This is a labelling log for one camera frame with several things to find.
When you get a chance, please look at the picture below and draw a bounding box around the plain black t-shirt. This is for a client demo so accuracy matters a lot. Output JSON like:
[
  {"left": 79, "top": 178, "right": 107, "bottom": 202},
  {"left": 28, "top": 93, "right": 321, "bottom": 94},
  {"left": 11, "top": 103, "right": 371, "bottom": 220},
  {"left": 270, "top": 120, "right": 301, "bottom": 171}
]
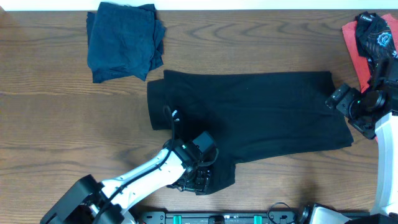
[{"left": 147, "top": 70, "right": 353, "bottom": 194}]

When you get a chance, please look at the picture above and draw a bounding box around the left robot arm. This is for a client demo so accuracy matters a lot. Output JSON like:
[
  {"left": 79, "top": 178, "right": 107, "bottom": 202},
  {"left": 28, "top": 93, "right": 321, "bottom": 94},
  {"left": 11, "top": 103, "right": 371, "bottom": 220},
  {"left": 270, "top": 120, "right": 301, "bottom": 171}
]
[{"left": 41, "top": 134, "right": 219, "bottom": 224}]

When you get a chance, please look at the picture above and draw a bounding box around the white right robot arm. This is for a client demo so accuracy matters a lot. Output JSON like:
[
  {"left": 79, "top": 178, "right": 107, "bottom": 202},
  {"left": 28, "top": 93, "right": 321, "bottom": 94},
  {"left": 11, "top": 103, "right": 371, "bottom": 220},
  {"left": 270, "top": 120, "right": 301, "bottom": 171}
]
[{"left": 298, "top": 58, "right": 397, "bottom": 224}]

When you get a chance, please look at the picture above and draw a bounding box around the red garment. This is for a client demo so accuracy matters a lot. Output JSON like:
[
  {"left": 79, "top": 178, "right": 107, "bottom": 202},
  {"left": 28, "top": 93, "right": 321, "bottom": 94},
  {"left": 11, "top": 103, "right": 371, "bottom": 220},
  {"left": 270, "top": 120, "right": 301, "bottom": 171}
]
[{"left": 342, "top": 14, "right": 397, "bottom": 93}]

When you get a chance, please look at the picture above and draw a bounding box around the black patterned jersey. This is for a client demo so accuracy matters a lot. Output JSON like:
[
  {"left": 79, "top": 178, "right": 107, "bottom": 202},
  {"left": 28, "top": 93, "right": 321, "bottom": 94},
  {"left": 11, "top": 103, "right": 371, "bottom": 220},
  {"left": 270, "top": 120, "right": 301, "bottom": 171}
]
[{"left": 355, "top": 11, "right": 397, "bottom": 75}]

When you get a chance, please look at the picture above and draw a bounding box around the folded dark blue garment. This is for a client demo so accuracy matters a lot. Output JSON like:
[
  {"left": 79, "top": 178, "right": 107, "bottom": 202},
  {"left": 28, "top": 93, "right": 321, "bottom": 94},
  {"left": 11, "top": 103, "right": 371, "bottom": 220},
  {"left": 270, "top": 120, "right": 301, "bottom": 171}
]
[{"left": 86, "top": 2, "right": 166, "bottom": 83}]

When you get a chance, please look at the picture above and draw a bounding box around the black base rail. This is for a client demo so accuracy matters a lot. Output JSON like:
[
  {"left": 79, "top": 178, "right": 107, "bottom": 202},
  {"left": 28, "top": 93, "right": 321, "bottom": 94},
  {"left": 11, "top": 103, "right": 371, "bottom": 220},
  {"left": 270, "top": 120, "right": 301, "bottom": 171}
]
[{"left": 136, "top": 211, "right": 371, "bottom": 224}]

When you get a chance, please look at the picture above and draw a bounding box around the black right base cable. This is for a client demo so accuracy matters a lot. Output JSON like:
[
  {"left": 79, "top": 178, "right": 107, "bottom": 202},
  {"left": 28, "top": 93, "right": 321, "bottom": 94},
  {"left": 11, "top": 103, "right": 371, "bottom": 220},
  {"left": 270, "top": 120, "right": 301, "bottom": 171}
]
[{"left": 266, "top": 202, "right": 299, "bottom": 224}]

